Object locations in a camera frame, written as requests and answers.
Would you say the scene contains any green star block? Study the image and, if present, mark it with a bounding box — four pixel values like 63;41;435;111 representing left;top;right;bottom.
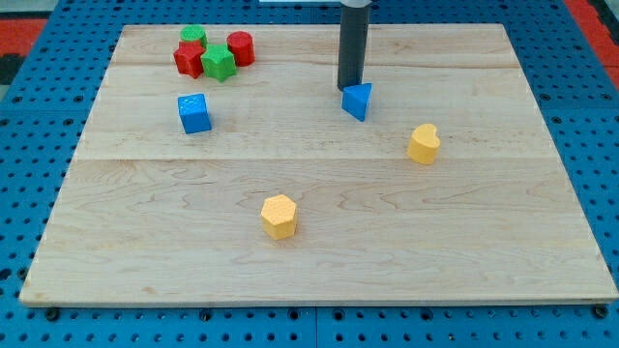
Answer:
200;43;237;82

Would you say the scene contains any green cylinder block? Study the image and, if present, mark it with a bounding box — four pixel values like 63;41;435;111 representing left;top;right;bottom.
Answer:
180;24;208;47

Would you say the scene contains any blue triangle block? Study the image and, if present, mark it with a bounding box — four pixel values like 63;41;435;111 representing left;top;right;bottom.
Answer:
341;83;372;122

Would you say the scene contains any red cylinder block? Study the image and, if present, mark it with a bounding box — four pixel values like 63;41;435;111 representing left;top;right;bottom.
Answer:
226;31;255;67

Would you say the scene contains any red star block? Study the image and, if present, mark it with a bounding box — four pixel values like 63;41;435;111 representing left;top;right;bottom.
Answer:
173;42;206;78

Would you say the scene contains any yellow heart block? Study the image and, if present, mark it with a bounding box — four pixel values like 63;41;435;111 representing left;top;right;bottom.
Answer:
406;124;441;165

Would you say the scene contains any yellow hexagon block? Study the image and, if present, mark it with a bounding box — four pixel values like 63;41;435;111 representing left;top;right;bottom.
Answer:
261;194;297;240

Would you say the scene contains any blue cube block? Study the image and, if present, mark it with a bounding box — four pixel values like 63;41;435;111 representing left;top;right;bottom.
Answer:
177;94;212;133

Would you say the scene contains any light wooden board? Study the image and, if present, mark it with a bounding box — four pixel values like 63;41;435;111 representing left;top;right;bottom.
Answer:
19;24;618;308

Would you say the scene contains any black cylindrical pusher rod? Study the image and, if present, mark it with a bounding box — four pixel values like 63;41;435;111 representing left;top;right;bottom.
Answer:
337;0;371;91

